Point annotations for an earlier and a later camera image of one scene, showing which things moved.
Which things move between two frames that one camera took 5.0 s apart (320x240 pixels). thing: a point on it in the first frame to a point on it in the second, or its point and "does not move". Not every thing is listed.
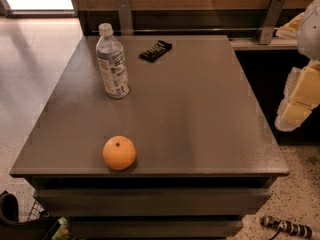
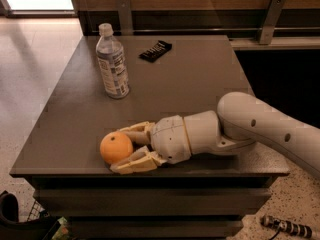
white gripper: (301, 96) to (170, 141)
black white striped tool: (304, 231) does not move
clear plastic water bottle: (112, 60) does not move
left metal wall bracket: (125, 16) does not move
